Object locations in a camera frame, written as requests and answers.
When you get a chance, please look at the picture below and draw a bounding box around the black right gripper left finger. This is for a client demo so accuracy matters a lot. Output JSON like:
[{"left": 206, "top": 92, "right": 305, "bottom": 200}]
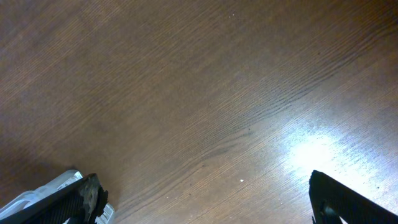
[{"left": 0, "top": 173, "right": 109, "bottom": 224}]

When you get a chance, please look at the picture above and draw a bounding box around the clear plastic container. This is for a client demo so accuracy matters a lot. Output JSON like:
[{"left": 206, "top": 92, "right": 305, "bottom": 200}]
[{"left": 0, "top": 169, "right": 116, "bottom": 224}]

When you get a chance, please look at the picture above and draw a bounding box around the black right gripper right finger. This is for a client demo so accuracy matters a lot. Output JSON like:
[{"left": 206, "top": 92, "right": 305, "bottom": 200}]
[{"left": 309, "top": 170, "right": 397, "bottom": 224}]

